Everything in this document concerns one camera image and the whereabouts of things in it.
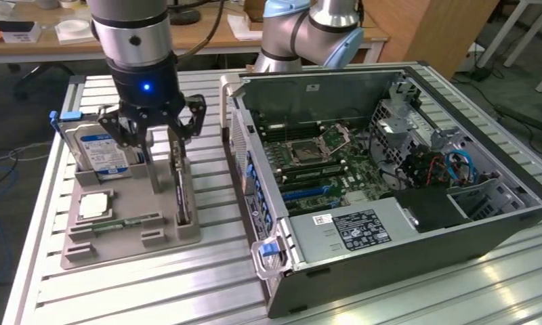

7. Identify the white table frame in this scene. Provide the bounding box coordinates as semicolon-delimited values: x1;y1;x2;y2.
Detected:
477;0;542;93

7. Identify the black open PC case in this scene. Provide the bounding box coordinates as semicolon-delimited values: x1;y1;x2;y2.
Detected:
219;64;542;319

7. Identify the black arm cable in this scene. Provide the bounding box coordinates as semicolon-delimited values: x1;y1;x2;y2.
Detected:
179;0;228;59

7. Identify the wooden cabinet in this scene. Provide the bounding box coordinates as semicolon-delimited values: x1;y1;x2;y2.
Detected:
360;0;501;79

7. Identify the white paper stack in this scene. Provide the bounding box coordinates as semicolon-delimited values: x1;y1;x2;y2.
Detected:
227;13;265;41

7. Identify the grey floor cable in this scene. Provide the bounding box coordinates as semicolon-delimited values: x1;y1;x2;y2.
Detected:
0;142;57;163

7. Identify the black low-profile graphics card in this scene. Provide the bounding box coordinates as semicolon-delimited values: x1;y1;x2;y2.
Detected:
169;127;195;227

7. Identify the silver CPU chip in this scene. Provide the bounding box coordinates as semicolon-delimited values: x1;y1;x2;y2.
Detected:
78;194;113;219

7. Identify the hard disk with blue label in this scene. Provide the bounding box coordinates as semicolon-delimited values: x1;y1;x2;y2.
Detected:
56;117;135;180

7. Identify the metal drive cage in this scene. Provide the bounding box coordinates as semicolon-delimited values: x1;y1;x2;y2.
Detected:
368;97;438;160

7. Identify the metal disk bay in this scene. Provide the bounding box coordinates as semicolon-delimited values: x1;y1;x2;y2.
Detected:
446;175;527;223

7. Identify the red wire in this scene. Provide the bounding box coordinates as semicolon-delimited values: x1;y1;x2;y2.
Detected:
426;156;441;186

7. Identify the cardboard box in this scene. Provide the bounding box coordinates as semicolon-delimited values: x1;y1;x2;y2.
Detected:
243;0;268;24

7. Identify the grey parts rack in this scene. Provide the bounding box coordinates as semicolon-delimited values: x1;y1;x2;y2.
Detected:
60;129;204;271

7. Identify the blue disk caddy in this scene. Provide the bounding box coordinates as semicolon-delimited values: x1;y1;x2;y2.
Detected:
48;107;139;167

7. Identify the grey power supply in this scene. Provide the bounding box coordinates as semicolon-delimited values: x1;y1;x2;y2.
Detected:
278;198;428;265

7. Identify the black lamp base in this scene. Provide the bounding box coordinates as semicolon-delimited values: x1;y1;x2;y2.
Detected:
169;8;203;26

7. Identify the wooden desk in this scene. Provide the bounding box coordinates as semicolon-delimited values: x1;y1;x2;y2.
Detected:
0;0;390;65

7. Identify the green RAM stick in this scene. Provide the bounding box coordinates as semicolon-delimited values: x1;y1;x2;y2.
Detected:
90;216;145;232

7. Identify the black chair base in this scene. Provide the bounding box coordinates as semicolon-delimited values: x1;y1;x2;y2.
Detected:
8;62;76;101

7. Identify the white box with black top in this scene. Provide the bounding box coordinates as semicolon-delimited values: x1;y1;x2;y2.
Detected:
0;20;42;44

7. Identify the CPU socket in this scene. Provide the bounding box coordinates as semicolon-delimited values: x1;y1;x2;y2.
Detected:
287;137;334;167

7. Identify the metal socket cover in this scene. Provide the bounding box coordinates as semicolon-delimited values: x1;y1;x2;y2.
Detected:
319;122;359;157

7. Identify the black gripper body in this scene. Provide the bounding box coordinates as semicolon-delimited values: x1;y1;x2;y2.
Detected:
105;53;187;118

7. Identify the blue wire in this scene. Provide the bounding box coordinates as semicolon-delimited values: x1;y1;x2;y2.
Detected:
446;148;479;186

